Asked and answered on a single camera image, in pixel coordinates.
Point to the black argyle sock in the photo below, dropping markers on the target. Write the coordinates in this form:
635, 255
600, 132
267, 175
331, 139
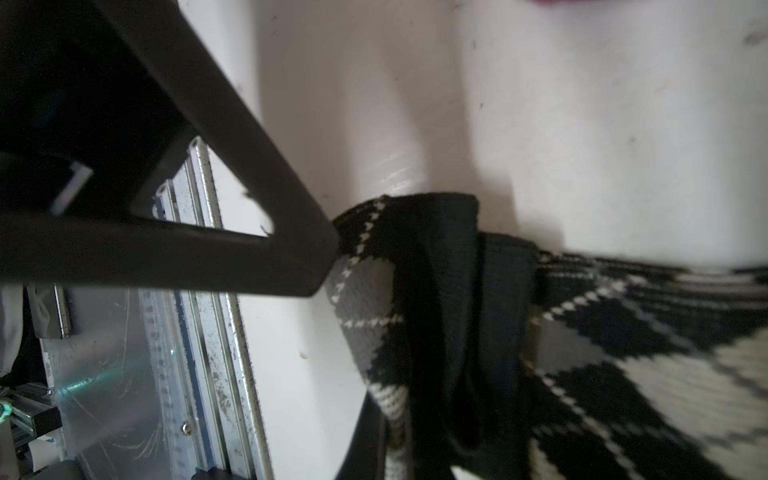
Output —
482, 352

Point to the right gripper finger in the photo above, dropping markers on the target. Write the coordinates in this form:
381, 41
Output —
100, 101

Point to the beige maroon striped sock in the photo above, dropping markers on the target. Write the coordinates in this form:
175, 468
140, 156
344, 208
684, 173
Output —
554, 2

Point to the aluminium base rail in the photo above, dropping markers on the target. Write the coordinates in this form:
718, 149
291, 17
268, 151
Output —
211, 421

